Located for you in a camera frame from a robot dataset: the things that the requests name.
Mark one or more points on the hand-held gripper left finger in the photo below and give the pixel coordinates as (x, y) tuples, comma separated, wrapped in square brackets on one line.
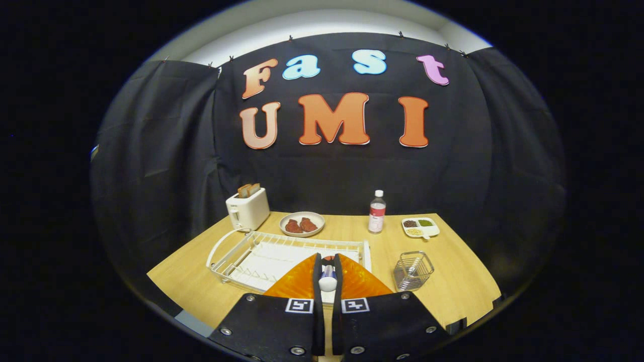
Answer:
[(316, 266)]

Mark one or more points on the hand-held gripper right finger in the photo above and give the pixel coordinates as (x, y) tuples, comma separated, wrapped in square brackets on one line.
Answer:
[(338, 264)]

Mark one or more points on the beige round plate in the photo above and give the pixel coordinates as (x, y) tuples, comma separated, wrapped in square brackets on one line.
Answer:
[(302, 215)]

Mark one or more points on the white divided dish with beans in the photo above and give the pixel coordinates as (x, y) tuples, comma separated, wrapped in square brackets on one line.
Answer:
[(420, 227)]

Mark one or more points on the brown meat piece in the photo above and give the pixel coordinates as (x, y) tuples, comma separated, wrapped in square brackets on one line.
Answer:
[(309, 224), (293, 227)]

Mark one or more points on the clear plastic bottle red label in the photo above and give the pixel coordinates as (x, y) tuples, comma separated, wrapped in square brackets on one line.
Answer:
[(377, 216)]

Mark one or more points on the white toaster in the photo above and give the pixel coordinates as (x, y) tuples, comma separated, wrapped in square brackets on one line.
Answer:
[(249, 213)]

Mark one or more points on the toasted bread slice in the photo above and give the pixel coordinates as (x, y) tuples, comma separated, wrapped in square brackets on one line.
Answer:
[(254, 188), (244, 191)]

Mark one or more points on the black backdrop cloth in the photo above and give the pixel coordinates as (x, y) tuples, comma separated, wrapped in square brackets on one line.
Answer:
[(453, 176)]

